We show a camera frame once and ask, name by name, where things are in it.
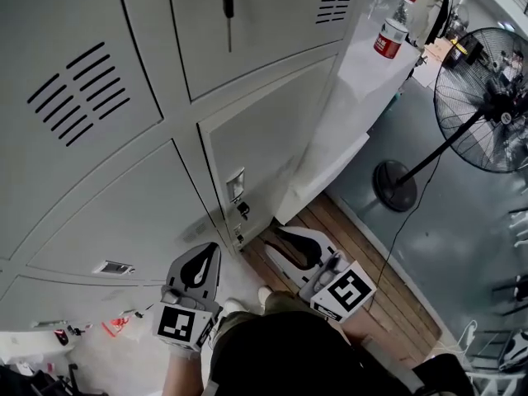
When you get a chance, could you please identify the black office chair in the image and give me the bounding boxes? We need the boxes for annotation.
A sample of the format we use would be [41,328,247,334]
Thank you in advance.
[0,361,82,396]

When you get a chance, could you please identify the person's left forearm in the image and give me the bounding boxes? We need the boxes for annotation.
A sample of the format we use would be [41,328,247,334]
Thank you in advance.
[162,355,204,396]

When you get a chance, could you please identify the red-cap plastic bottle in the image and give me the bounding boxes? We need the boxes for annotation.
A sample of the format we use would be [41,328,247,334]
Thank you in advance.
[372,0,418,60]

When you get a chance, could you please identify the person's right forearm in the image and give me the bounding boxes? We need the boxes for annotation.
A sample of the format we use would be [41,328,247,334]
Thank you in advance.
[341,313,375,348]

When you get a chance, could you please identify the grey metal locker door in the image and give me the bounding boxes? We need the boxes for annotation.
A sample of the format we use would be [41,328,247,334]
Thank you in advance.
[196,54,339,249]

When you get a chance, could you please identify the large clear water jug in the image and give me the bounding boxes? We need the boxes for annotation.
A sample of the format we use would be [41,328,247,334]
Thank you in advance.
[101,317,145,344]

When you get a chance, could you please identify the black pedestal fan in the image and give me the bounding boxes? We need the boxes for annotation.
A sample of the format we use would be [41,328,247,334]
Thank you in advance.
[372,26,528,214]

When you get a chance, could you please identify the clothes rack with garments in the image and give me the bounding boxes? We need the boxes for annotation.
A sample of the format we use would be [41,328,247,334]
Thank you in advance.
[406,0,457,51]

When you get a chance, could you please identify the grey metal locker cabinet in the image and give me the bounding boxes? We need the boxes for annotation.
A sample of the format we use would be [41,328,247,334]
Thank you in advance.
[0,0,361,333]

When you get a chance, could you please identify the wooden slat platform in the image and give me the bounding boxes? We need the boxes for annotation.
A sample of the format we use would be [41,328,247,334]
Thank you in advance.
[242,191,445,370]

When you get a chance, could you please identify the white power adapter cable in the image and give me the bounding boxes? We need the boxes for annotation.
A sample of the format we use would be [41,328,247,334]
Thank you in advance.
[436,318,480,356]

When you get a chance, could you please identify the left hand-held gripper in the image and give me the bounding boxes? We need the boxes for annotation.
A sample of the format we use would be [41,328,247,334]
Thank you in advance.
[153,243,223,351]

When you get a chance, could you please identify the person's left hand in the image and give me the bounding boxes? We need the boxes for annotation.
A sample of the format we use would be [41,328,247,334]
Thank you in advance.
[167,342,203,361]

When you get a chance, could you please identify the person's olive trousers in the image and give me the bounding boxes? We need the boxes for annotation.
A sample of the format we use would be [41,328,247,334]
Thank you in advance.
[212,290,329,346]

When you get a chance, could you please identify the person's left white shoe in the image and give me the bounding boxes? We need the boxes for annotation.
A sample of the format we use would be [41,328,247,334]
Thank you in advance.
[224,297,249,316]

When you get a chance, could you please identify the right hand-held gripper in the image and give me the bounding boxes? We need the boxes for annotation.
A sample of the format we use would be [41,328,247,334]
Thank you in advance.
[266,228,377,324]

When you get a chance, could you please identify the person's black shirt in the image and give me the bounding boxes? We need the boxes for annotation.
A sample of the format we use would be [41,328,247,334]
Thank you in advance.
[207,309,476,396]

